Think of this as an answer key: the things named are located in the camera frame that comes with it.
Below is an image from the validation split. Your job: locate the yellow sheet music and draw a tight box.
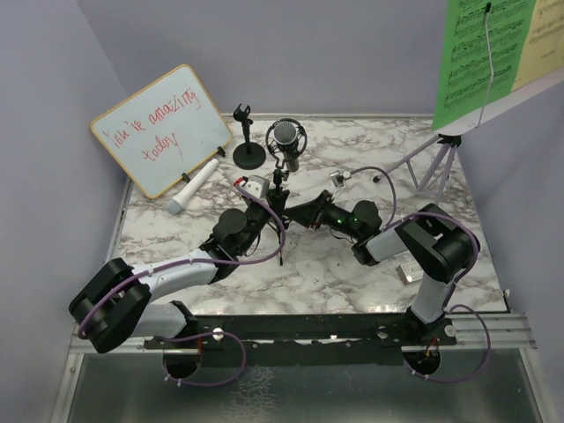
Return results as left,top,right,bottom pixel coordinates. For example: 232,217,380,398
512,0,563,91

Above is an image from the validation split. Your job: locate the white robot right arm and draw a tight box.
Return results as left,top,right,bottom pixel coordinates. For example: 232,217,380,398
284,191,480,345

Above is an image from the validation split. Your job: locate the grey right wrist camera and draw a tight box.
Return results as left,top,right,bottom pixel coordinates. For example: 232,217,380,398
330,171,351,189

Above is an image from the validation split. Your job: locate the lilac music stand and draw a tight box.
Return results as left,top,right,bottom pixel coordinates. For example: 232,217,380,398
375,66,563,199

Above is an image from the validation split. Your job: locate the green sheet music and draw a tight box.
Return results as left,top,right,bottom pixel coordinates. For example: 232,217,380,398
433,0,535,130

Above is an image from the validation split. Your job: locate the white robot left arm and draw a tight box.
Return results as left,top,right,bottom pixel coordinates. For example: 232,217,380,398
69,190,286,353

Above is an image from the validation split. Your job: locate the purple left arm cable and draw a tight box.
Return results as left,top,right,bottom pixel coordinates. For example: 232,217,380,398
78,178,290,389

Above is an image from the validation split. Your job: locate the black condenser microphone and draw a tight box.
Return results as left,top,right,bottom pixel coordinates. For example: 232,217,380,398
265,118,308,173

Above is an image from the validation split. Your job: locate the black round-base mic stand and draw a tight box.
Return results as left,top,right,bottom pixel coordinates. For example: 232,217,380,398
233,104,266,170

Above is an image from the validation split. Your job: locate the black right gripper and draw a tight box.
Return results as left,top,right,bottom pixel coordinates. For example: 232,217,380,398
285,190,363,241

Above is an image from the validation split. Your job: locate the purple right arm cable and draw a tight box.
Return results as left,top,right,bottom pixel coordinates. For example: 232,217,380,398
343,166,493,383

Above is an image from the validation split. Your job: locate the black tripod mic stand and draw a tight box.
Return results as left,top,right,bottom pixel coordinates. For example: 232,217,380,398
258,167,290,230

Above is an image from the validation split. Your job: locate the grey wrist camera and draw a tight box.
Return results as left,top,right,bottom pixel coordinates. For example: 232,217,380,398
330,171,351,189
242,175,270,199

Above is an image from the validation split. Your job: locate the small silver box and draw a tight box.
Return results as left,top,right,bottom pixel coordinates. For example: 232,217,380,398
397,262,424,284

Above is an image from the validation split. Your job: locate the yellow-framed whiteboard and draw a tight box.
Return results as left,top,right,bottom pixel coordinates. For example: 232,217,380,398
91,64,233,198

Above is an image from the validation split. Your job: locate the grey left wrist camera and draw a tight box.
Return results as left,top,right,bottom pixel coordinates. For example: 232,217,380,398
242,175,270,199

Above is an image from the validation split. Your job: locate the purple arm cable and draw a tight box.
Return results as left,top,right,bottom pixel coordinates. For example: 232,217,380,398
343,166,493,383
78,178,290,389

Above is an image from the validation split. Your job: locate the white handheld microphone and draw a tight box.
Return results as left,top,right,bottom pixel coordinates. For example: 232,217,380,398
167,159,219,215

